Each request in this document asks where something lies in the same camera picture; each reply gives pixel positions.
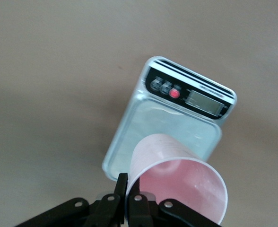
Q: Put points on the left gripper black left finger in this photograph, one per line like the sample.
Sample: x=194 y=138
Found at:
x=106 y=212

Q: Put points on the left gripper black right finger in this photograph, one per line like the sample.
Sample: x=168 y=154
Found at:
x=143 y=212

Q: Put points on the pink plastic cup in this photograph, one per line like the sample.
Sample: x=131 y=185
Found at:
x=188 y=184

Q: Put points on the silver digital kitchen scale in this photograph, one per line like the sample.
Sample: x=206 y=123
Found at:
x=165 y=118

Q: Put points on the brown table cover sheet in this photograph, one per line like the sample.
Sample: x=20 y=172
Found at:
x=46 y=82

